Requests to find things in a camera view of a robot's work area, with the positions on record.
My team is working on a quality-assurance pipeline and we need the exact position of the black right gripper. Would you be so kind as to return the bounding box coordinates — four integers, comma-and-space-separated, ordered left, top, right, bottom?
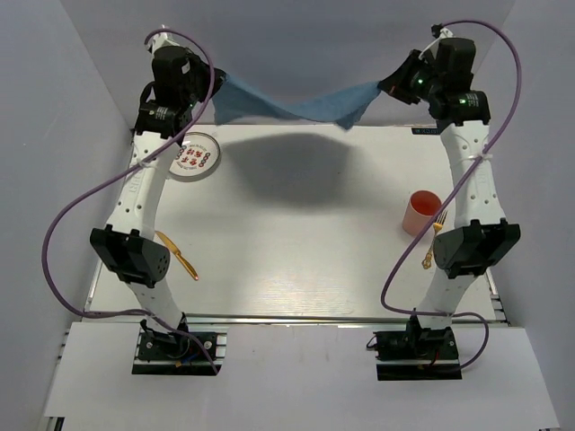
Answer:
378, 49, 443, 105

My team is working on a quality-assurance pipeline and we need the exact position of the pink plastic cup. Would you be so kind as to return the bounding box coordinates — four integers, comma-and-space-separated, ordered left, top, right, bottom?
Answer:
402, 190, 441, 237

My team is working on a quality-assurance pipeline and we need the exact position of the gold knife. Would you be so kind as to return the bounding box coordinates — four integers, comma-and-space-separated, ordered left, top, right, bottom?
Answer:
155, 231, 199, 281

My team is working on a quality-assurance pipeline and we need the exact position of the blue cloth napkin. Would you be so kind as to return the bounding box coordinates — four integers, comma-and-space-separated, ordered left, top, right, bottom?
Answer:
212, 75, 381, 130

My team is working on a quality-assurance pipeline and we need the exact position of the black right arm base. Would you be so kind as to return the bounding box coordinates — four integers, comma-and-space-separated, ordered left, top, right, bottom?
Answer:
366, 328, 462, 382

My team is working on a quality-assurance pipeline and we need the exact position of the aluminium table edge rail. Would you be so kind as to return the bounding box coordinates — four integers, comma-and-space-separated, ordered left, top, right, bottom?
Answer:
98, 310, 509, 324

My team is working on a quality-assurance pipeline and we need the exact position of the gold fork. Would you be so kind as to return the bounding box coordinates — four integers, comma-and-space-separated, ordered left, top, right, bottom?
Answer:
421, 210, 447, 270

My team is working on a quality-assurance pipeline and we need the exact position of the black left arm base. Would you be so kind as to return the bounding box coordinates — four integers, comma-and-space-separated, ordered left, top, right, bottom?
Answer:
131, 320, 225, 376

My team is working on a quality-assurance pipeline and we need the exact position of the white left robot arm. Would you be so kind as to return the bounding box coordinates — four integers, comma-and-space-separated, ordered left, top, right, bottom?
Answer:
90, 32, 223, 358

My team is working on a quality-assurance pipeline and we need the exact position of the white printed plate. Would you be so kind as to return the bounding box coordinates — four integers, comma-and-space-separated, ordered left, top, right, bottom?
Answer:
169, 132, 221, 182

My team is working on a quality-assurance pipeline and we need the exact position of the right corner label sticker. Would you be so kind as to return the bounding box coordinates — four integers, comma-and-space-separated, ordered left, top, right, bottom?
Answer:
411, 128, 440, 136

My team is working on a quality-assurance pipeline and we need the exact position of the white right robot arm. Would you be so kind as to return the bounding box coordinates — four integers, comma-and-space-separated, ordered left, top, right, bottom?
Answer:
378, 37, 520, 358

